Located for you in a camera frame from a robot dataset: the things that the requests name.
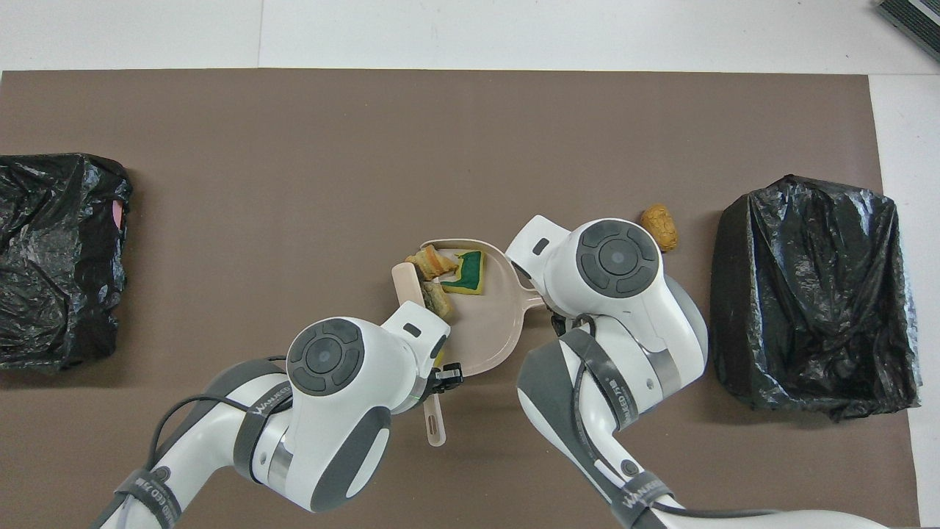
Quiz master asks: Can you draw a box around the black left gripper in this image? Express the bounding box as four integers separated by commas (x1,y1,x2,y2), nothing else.
423,364,464,399

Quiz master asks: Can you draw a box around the beige plastic dustpan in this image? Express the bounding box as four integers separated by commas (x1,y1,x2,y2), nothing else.
419,238,548,378

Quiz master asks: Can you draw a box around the beige brush with black bristles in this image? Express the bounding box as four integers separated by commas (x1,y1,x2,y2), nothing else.
391,262,450,447

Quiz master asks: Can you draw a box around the green and yellow sponge piece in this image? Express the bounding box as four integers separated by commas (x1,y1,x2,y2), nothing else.
441,250,488,295

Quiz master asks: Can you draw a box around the orange striped croissant piece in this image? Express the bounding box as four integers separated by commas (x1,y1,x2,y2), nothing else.
405,246,458,281

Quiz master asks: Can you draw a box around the black bag-lined bin pink spot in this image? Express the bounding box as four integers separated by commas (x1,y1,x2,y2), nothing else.
0,153,134,372

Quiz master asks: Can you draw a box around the brown table mat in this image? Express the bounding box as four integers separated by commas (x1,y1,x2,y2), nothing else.
0,70,920,529

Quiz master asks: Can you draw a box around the dark grey ribbed device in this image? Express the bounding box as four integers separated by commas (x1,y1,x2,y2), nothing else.
874,0,940,63

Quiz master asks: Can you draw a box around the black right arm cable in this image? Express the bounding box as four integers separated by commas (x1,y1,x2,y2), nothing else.
573,316,779,517

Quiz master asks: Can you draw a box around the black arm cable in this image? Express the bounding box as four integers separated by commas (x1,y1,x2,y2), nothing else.
151,356,287,471
573,316,779,517

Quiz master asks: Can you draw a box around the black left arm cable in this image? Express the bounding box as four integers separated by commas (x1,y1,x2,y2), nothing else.
151,356,287,471

